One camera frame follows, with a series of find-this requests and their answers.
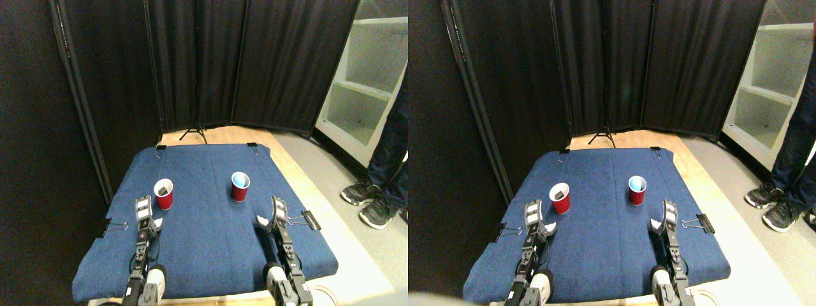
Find dark blue cloth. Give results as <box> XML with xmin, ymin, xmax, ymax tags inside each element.
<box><xmin>72</xmin><ymin>143</ymin><xmax>339</xmax><ymax>303</ymax></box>
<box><xmin>463</xmin><ymin>147</ymin><xmax>732</xmax><ymax>305</ymax></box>

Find person's legs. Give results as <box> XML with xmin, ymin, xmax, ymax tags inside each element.
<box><xmin>340</xmin><ymin>69</ymin><xmax>408</xmax><ymax>230</ymax></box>
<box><xmin>745</xmin><ymin>38</ymin><xmax>816</xmax><ymax>233</ymax></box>

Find red cup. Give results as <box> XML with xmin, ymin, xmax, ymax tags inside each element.
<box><xmin>154</xmin><ymin>178</ymin><xmax>175</xmax><ymax>210</ymax></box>
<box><xmin>628</xmin><ymin>175</ymin><xmax>647</xmax><ymax>206</ymax></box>
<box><xmin>549</xmin><ymin>182</ymin><xmax>571</xmax><ymax>214</ymax></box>
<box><xmin>231</xmin><ymin>171</ymin><xmax>251</xmax><ymax>202</ymax></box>

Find black curtain stand pole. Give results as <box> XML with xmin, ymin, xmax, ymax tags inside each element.
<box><xmin>440</xmin><ymin>0</ymin><xmax>514</xmax><ymax>205</ymax></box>
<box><xmin>50</xmin><ymin>0</ymin><xmax>114</xmax><ymax>205</ymax></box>

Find white shelf unit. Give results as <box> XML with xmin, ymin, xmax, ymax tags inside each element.
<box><xmin>722</xmin><ymin>0</ymin><xmax>816</xmax><ymax>171</ymax></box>
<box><xmin>314</xmin><ymin>0</ymin><xmax>408</xmax><ymax>168</ymax></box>

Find black curtain stand foot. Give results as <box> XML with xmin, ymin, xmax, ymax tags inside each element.
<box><xmin>588</xmin><ymin>124</ymin><xmax>617</xmax><ymax>149</ymax></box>
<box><xmin>179</xmin><ymin>121</ymin><xmax>208</xmax><ymax>145</ymax></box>

